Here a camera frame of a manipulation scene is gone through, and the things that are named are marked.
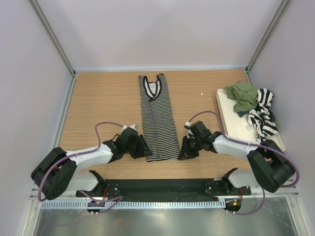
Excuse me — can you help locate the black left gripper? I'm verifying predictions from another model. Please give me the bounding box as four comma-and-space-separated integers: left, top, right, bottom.
124, 134, 152, 159

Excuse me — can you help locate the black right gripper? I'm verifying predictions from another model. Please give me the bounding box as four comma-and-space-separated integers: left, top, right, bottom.
178, 135, 203, 160

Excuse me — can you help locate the thin-striped black white tank top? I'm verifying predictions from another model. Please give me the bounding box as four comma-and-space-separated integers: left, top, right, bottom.
138, 73, 180, 162

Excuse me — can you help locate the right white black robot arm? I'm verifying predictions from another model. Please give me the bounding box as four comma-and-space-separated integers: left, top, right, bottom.
178, 121, 296, 195

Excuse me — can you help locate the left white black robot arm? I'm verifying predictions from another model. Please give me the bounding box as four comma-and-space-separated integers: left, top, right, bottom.
31, 127, 152, 200

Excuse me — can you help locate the wide-striped black white tank top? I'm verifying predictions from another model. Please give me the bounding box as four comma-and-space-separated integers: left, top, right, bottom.
248, 88, 279, 142

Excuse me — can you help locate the green tank top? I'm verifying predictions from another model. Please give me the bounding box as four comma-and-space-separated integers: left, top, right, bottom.
223, 82, 258, 112

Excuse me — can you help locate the white plastic tray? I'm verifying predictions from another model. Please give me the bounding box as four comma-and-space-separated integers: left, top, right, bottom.
216, 86, 285, 151

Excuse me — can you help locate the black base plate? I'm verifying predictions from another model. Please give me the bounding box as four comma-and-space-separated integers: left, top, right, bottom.
87, 178, 251, 198

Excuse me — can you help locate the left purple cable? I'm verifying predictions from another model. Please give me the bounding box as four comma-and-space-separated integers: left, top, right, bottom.
39, 121, 125, 226

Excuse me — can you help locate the purple cable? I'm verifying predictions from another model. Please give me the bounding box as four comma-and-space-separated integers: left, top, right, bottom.
187, 111, 301, 216
39, 121, 125, 226

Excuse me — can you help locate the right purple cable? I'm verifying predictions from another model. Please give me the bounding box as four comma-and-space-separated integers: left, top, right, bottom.
187, 111, 301, 216

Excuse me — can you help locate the slotted cable duct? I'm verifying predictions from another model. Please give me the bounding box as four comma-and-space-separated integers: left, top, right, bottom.
41, 199, 225, 209

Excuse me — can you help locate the aluminium frame rail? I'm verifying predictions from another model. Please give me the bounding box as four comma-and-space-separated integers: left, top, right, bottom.
29, 177, 300, 201

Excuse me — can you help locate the left aluminium corner post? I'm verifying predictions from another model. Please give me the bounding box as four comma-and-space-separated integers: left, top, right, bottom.
28, 0, 76, 77

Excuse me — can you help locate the aluminium corner post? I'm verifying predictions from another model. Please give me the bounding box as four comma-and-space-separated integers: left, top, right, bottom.
28, 0, 76, 77
245, 0, 292, 75

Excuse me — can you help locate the right aluminium corner post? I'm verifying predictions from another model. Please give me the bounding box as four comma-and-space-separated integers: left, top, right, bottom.
245, 0, 292, 75

